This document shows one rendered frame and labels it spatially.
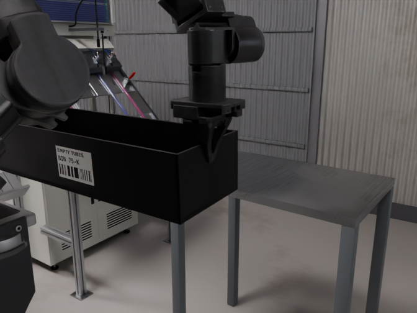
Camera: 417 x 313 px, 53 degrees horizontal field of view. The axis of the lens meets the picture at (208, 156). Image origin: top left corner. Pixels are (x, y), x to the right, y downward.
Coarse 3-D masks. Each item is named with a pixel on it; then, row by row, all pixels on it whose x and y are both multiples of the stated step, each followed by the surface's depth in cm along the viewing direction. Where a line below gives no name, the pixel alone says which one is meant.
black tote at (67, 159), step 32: (32, 128) 78; (64, 128) 100; (96, 128) 93; (128, 128) 88; (160, 128) 83; (0, 160) 88; (32, 160) 81; (64, 160) 75; (96, 160) 70; (128, 160) 66; (160, 160) 62; (192, 160) 63; (224, 160) 71; (96, 192) 72; (128, 192) 68; (160, 192) 63; (192, 192) 64; (224, 192) 72
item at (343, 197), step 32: (256, 160) 174; (288, 160) 174; (256, 192) 137; (288, 192) 137; (320, 192) 137; (352, 192) 137; (384, 192) 141; (352, 224) 118; (384, 224) 154; (352, 256) 120; (384, 256) 159
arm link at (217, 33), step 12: (204, 24) 61; (216, 24) 62; (192, 36) 60; (204, 36) 59; (216, 36) 59; (228, 36) 63; (192, 48) 60; (204, 48) 59; (216, 48) 60; (228, 48) 64; (192, 60) 61; (204, 60) 60; (216, 60) 60
